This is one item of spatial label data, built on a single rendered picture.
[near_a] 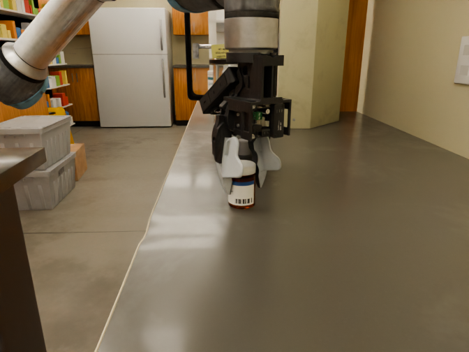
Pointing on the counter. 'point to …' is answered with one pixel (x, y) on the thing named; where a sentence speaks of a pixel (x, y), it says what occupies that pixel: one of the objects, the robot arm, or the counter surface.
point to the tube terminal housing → (312, 59)
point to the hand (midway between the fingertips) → (241, 181)
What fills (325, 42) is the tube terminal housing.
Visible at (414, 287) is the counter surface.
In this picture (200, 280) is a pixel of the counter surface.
